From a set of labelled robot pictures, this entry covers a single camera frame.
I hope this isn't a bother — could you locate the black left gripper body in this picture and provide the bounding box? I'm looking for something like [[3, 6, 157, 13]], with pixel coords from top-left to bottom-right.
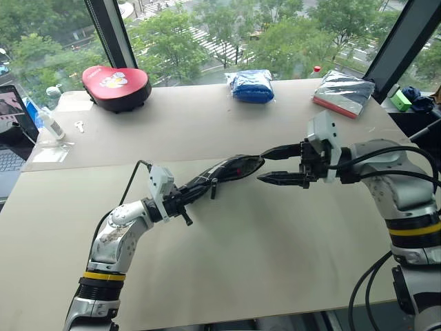
[[161, 191, 193, 227]]

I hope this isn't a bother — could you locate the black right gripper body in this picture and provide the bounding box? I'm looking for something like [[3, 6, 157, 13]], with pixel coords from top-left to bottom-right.
[[298, 137, 329, 190]]

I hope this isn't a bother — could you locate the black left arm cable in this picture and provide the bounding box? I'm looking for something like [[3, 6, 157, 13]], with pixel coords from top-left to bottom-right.
[[90, 159, 154, 249]]

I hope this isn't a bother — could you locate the blue cloth in plastic bag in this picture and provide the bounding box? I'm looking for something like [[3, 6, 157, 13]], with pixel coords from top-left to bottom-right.
[[224, 68, 276, 105]]

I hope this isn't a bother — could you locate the green box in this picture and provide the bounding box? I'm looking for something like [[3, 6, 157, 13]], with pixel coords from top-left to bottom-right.
[[387, 83, 413, 113]]

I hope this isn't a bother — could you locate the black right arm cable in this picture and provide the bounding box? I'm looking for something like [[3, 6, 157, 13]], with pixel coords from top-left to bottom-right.
[[356, 170, 441, 190], [327, 146, 441, 183]]

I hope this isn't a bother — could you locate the laptop computer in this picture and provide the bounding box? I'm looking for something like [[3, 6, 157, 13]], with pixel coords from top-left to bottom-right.
[[0, 84, 41, 201]]

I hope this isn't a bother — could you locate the red heart-shaped case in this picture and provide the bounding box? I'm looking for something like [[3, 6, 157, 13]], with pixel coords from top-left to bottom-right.
[[81, 65, 152, 114]]

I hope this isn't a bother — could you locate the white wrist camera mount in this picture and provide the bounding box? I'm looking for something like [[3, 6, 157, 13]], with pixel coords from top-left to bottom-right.
[[306, 110, 343, 184], [147, 165, 176, 223]]

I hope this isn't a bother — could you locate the dark green checked cloth pouch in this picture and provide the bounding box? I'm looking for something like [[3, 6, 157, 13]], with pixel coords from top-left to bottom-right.
[[187, 154, 267, 194]]

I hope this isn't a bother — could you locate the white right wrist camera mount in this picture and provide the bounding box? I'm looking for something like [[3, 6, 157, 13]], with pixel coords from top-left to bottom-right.
[[306, 110, 343, 184]]

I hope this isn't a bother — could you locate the white plastic bottle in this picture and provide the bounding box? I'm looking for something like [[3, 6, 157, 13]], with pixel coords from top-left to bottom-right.
[[36, 106, 66, 141]]

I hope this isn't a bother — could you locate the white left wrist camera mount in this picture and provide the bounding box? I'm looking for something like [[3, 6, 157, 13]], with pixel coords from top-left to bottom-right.
[[147, 165, 176, 223]]

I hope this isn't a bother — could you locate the black window frame post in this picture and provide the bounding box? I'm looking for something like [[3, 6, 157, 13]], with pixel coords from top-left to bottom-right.
[[362, 0, 441, 104], [83, 0, 139, 70]]

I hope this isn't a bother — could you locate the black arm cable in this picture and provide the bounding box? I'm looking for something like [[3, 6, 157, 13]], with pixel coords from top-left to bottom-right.
[[90, 159, 154, 249], [356, 170, 441, 190], [327, 146, 441, 183]]

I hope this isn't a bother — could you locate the black right body cable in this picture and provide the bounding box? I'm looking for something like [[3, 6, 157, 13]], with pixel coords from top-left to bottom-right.
[[347, 250, 394, 331]]

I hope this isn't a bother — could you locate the clear plastic sheet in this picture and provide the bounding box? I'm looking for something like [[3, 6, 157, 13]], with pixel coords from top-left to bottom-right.
[[32, 139, 75, 164]]

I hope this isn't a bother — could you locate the dark blue cloth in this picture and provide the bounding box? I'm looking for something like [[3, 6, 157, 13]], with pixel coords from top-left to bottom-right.
[[401, 86, 437, 113]]

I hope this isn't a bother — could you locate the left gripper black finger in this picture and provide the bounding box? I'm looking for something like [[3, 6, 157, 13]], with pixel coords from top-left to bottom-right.
[[173, 181, 210, 199], [178, 187, 214, 209]]

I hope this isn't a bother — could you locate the blue packet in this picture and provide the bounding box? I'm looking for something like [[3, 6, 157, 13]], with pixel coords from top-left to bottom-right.
[[23, 96, 44, 120]]

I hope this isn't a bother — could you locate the silver foil packet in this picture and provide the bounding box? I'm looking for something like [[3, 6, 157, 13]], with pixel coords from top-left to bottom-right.
[[311, 70, 376, 120]]

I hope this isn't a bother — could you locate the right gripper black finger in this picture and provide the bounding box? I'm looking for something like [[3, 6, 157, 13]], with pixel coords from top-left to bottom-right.
[[256, 170, 307, 188], [262, 142, 304, 161]]

